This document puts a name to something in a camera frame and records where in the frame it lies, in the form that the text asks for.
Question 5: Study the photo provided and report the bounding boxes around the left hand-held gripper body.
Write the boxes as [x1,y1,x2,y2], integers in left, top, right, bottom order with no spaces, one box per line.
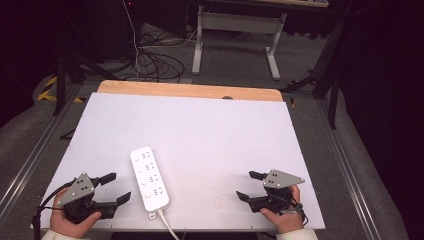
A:
[57,172,118,224]

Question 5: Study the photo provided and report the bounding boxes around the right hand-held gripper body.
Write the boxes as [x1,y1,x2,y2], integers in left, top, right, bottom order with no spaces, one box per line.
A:
[248,168,305,214]

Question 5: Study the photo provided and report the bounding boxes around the person's left hand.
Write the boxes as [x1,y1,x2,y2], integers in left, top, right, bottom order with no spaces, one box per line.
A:
[49,188,103,239]

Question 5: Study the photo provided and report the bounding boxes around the person's right hand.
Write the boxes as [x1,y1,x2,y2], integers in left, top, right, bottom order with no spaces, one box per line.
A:
[259,184,305,235]

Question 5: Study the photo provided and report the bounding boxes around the white power strip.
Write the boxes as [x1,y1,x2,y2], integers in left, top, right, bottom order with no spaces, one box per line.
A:
[129,146,171,213]

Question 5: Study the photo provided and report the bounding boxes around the white table board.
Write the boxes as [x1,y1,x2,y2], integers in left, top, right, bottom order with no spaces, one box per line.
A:
[30,92,326,233]

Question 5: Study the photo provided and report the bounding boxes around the yellow black floor tape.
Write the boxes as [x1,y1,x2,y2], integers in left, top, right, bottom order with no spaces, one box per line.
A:
[36,75,86,104]

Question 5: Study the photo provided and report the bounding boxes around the black metal stand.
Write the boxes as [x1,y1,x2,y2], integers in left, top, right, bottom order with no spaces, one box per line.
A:
[53,0,125,117]
[279,18,346,130]

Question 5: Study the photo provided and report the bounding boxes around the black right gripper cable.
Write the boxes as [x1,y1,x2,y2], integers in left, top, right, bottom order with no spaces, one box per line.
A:
[279,196,310,228]

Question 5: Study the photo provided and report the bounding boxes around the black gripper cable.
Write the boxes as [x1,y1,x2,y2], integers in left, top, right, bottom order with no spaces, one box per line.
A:
[279,196,310,228]
[31,179,77,240]

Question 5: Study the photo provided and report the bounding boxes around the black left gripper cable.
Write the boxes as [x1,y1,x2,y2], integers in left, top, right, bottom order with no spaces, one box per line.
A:
[31,179,77,240]

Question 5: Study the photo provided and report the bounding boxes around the white power strip cable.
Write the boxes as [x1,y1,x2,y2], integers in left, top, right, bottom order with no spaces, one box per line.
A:
[156,208,182,240]

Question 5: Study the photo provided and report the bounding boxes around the aluminium floor rail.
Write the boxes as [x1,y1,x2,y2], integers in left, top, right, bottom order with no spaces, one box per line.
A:
[315,99,382,240]
[0,83,85,215]

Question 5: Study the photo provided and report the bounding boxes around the tangle of black floor cables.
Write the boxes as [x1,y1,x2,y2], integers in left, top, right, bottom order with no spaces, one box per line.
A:
[135,29,186,84]

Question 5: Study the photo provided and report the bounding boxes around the white hanging cable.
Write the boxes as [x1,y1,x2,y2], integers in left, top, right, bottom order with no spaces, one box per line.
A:
[121,0,142,80]

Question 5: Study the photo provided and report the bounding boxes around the white metal desk frame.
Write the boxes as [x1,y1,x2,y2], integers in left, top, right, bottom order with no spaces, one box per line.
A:
[191,4,288,82]

